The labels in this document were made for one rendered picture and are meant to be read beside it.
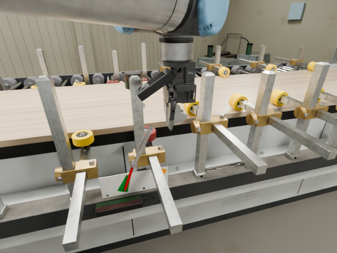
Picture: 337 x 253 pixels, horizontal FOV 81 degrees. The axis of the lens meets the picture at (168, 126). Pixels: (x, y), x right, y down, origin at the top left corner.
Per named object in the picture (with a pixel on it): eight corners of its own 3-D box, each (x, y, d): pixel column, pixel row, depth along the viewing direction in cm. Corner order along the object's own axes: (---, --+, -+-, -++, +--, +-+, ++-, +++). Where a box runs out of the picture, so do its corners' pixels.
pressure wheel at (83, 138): (101, 154, 85) (97, 131, 80) (87, 164, 79) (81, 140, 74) (88, 149, 88) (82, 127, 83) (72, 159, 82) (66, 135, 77)
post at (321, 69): (295, 161, 100) (331, 62, 78) (290, 162, 99) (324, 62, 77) (290, 157, 103) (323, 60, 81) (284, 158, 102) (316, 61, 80)
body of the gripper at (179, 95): (195, 105, 57) (198, 61, 52) (166, 107, 56) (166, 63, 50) (187, 97, 64) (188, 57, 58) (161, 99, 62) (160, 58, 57)
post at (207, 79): (203, 181, 88) (215, 72, 66) (196, 183, 87) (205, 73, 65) (200, 176, 91) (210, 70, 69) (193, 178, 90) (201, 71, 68)
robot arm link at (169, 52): (163, 43, 47) (155, 40, 55) (163, 65, 49) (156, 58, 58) (198, 42, 49) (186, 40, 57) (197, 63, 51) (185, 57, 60)
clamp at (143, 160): (165, 162, 76) (165, 151, 74) (130, 168, 73) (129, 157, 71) (162, 154, 81) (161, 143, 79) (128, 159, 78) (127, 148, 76)
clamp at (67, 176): (98, 178, 71) (96, 167, 68) (56, 186, 68) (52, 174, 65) (99, 168, 76) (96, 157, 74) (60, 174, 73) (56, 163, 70)
